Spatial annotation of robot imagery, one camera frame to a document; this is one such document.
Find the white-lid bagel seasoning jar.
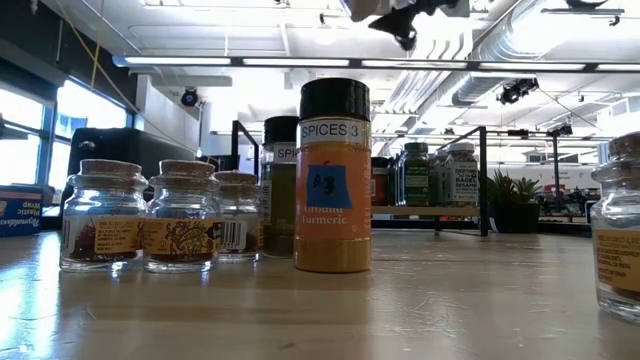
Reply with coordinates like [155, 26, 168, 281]
[443, 142, 480, 207]

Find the black-lid ground turmeric jar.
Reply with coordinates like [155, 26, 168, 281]
[293, 77, 373, 275]

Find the black-lid thyme leaves jar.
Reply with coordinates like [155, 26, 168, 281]
[259, 115, 301, 259]

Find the black-framed wooden shelf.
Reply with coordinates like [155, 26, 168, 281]
[230, 119, 490, 237]

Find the long ceiling light bar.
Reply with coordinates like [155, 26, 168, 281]
[112, 56, 640, 72]

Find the small potted green plant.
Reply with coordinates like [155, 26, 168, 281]
[487, 169, 544, 235]

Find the small cork-topped glass jar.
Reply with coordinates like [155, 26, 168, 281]
[214, 170, 265, 265]
[590, 132, 640, 325]
[59, 158, 150, 274]
[143, 159, 225, 274]

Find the black toaster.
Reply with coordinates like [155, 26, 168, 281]
[59, 127, 197, 231]

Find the blue plastic wrap box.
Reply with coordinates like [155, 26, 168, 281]
[0, 185, 45, 239]

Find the black ceiling-mounted camera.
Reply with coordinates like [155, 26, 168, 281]
[497, 77, 540, 105]
[179, 87, 204, 109]

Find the black background camera stand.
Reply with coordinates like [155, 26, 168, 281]
[547, 122, 574, 214]

